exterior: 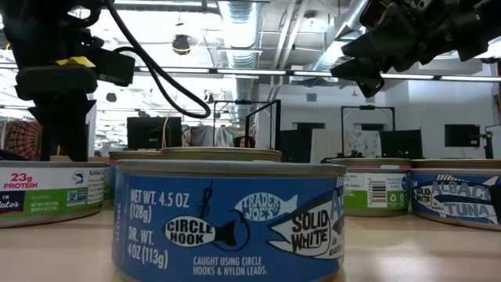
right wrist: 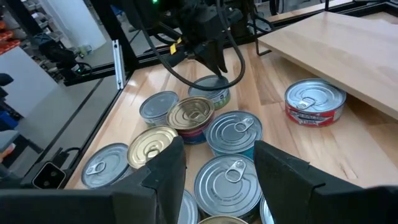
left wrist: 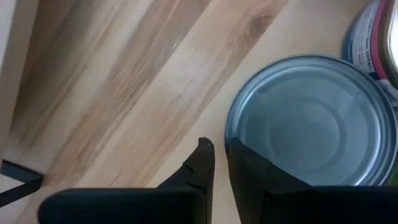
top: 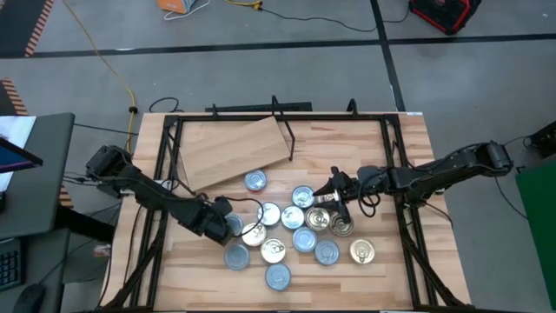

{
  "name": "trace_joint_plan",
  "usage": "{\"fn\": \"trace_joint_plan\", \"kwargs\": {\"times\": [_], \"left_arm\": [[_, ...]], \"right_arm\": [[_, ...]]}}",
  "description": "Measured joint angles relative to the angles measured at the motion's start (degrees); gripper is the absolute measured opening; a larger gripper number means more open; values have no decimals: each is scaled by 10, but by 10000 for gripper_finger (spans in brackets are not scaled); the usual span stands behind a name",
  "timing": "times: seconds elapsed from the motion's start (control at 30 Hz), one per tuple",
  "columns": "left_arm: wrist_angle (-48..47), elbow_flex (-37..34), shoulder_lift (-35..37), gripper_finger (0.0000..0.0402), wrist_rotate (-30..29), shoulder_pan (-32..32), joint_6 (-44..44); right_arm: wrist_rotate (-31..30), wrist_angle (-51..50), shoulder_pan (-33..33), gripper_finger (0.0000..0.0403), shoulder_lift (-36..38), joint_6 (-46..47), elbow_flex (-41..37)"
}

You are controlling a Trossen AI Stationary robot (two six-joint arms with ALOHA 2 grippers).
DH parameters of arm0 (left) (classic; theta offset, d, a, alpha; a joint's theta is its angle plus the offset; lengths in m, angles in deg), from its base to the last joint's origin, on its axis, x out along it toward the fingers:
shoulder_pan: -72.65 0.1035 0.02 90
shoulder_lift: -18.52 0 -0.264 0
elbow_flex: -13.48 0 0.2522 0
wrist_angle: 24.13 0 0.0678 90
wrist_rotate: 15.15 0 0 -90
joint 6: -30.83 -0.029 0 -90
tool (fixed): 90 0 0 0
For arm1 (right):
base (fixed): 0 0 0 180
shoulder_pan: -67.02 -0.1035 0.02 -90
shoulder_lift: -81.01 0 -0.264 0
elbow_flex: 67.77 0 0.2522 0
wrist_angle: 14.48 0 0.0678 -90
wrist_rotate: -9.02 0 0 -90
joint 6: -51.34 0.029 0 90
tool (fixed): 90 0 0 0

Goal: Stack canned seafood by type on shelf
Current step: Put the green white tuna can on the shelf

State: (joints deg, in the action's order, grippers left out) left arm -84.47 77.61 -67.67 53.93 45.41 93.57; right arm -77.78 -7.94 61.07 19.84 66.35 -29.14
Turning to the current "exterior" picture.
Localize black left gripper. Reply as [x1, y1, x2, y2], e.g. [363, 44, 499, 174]
[9, 37, 99, 162]

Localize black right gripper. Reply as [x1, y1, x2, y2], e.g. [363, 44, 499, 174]
[330, 0, 477, 99]

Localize green white light tuna can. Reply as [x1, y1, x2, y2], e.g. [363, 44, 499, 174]
[343, 168, 413, 218]
[0, 161, 112, 229]

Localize blue albacore tuna can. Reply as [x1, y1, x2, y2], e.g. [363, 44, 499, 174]
[112, 158, 348, 282]
[410, 168, 501, 231]

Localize light wooden shelf board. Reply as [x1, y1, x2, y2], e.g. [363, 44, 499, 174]
[49, 155, 111, 163]

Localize yellow tape tag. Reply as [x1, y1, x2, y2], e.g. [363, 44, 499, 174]
[56, 56, 97, 68]

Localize black partition panel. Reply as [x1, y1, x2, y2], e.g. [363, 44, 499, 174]
[379, 128, 424, 160]
[279, 121, 314, 164]

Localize hanging clothes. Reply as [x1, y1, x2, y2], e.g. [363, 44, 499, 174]
[182, 124, 246, 148]

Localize black ceiling dome device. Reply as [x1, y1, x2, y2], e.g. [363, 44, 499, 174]
[171, 34, 192, 56]

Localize black tripod stand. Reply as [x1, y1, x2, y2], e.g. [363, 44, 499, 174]
[480, 131, 495, 160]

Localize person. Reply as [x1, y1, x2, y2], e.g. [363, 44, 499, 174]
[233, 135, 256, 149]

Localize slanted silver duct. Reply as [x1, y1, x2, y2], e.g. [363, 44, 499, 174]
[312, 0, 371, 71]

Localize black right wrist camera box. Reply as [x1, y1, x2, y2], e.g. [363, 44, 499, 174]
[359, 0, 396, 31]

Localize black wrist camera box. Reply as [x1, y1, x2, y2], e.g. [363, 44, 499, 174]
[359, 0, 396, 31]
[88, 46, 136, 87]

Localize black frame rig with camera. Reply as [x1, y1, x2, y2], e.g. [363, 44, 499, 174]
[341, 104, 396, 157]

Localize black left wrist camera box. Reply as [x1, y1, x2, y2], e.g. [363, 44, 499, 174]
[88, 46, 136, 87]

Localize black wall monitor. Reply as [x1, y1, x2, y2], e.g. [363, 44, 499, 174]
[445, 124, 481, 148]

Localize large silver spiral duct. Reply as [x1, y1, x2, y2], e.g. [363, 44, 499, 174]
[217, 0, 271, 126]

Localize thin black frame rig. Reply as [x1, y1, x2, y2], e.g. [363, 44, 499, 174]
[213, 99, 272, 150]

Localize black left camera cable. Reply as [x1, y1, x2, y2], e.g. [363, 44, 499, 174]
[102, 0, 212, 120]

